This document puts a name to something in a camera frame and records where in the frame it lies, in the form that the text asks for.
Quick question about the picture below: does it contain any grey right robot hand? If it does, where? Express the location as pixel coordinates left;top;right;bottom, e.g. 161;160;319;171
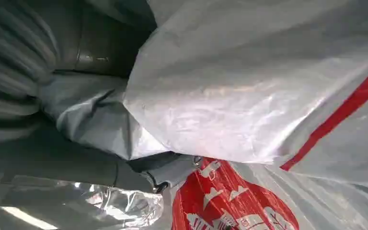
0;0;160;194

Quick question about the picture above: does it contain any shiny clear plastic wrapped parcel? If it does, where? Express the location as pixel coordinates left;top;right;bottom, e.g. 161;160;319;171
0;176;172;230

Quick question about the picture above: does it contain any ribbed grey right arm sleeve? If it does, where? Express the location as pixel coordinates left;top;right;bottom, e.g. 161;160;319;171
0;0;60;144

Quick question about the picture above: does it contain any thin black cable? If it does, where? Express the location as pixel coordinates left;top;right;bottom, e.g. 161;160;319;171
145;171;169;194

